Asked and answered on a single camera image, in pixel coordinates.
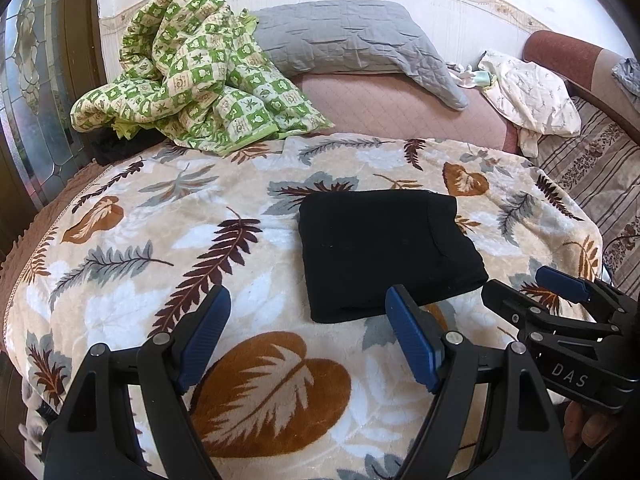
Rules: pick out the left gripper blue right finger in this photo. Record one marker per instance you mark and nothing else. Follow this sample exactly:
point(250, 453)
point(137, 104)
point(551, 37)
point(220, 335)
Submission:
point(419, 336)

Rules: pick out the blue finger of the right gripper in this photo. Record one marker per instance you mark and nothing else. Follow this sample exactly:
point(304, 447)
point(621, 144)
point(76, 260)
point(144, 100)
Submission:
point(508, 303)
point(566, 286)

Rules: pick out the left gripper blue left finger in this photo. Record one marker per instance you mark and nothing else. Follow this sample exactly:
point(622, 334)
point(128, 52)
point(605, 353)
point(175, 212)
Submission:
point(198, 333)

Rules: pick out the black pants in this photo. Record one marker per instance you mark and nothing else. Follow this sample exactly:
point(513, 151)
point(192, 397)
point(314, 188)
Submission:
point(357, 245)

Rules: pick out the person's right hand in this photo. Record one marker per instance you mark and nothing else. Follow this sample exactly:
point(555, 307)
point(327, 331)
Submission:
point(582, 426)

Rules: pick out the beige leaf pattern blanket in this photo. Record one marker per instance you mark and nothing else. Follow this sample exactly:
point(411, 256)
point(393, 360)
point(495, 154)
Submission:
point(125, 251)

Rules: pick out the striped brown bed cover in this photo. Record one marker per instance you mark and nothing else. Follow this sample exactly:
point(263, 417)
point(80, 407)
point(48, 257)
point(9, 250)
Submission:
point(599, 168)

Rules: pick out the cream patterned pillow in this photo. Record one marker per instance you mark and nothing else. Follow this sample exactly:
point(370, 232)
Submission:
point(533, 98)

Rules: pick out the reddish brown headboard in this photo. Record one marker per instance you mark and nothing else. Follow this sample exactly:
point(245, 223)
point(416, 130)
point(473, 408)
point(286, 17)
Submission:
point(587, 70)

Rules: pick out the grey cloth on headboard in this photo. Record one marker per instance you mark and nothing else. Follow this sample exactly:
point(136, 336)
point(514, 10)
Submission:
point(627, 74)

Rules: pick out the pink mattress sheet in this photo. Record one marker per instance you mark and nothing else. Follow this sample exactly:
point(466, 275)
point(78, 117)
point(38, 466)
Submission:
point(395, 107)

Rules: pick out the green checkered quilt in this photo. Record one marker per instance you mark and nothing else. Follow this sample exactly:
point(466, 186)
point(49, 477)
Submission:
point(192, 70)

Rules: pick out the grey quilted pillow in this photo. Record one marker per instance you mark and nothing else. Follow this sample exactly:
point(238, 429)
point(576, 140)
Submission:
point(354, 37)

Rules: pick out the stained glass wooden door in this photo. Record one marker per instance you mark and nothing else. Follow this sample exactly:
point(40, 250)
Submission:
point(50, 56)

